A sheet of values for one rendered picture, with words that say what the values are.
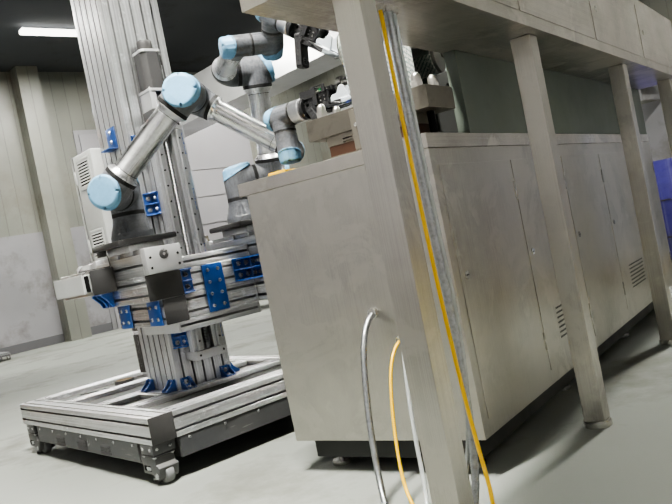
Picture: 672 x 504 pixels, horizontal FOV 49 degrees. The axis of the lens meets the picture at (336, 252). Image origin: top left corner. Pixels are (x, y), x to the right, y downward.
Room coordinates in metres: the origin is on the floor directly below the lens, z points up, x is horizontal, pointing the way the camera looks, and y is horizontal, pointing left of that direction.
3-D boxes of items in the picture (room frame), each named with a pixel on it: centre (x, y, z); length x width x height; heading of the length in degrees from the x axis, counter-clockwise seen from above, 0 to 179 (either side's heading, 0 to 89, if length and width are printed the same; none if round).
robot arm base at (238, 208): (2.97, 0.33, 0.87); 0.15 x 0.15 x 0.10
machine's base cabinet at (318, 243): (3.09, -0.76, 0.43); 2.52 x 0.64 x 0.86; 145
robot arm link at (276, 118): (2.46, 0.09, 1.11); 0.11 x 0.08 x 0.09; 55
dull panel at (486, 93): (3.02, -1.07, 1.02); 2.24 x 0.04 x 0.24; 145
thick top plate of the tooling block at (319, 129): (2.11, -0.20, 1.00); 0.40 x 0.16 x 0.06; 55
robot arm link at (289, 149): (2.48, 0.09, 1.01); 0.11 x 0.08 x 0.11; 175
